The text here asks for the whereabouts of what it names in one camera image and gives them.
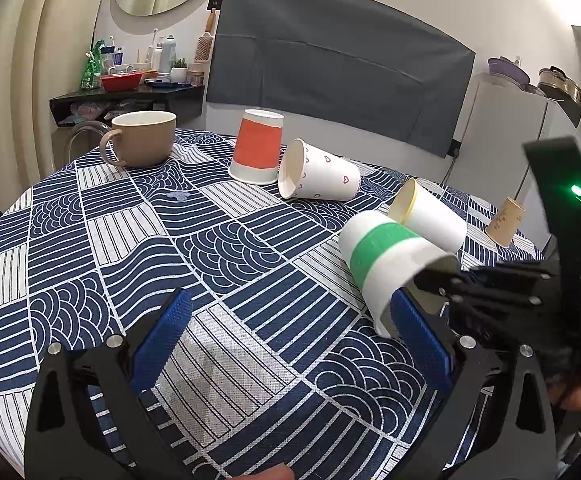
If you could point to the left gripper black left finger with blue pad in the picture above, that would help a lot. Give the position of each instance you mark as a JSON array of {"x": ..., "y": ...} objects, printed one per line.
[{"x": 86, "y": 419}]

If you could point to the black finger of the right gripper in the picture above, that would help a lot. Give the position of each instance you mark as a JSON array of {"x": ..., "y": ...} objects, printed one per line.
[{"x": 475, "y": 282}]

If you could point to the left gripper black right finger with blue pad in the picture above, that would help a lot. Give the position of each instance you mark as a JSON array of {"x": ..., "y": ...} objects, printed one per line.
[{"x": 494, "y": 419}]

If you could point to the white cup green band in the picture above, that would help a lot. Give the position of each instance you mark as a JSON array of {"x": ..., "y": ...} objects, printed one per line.
[{"x": 383, "y": 256}]

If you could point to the small tan paper cup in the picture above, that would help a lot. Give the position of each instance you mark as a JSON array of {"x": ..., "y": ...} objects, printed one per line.
[{"x": 504, "y": 224}]

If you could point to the white cup yellow rim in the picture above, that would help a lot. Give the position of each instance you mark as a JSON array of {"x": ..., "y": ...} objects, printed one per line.
[{"x": 421, "y": 212}]

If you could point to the white cup pink hearts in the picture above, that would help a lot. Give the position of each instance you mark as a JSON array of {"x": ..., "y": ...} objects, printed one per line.
[{"x": 310, "y": 173}]

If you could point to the orange paper cup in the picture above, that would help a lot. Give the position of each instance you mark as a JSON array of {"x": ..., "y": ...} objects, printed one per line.
[{"x": 258, "y": 146}]

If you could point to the person's hand at bottom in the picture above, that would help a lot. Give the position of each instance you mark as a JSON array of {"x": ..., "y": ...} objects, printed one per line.
[{"x": 277, "y": 472}]

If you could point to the white refrigerator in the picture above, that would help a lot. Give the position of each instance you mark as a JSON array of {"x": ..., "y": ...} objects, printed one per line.
[{"x": 496, "y": 120}]

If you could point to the metal pot on fridge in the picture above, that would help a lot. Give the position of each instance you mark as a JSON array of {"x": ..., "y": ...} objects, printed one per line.
[{"x": 555, "y": 78}]

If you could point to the purple bowl on fridge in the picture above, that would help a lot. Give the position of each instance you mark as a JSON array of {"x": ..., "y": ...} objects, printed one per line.
[{"x": 505, "y": 67}]

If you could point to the blue white patterned tablecloth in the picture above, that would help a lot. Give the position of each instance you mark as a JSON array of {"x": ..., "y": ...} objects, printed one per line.
[{"x": 279, "y": 363}]

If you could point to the beige ceramic mug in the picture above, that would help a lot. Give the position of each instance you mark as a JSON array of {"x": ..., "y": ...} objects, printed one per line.
[{"x": 139, "y": 139}]

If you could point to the red bowl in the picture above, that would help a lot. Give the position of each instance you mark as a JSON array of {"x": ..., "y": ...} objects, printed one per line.
[{"x": 121, "y": 83}]

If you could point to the green plastic bottle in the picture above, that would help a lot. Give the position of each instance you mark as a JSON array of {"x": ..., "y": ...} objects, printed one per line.
[{"x": 90, "y": 78}]

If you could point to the wooden hair brush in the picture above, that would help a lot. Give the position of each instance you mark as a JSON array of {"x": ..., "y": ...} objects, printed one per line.
[{"x": 204, "y": 42}]

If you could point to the small potted plant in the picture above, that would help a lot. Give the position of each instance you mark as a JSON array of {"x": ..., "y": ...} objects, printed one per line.
[{"x": 178, "y": 72}]

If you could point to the white spray bottle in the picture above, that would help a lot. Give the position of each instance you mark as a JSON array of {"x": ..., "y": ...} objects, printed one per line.
[{"x": 168, "y": 54}]

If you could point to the black wall shelf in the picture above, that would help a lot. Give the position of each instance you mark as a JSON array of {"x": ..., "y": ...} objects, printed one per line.
[{"x": 185, "y": 102}]

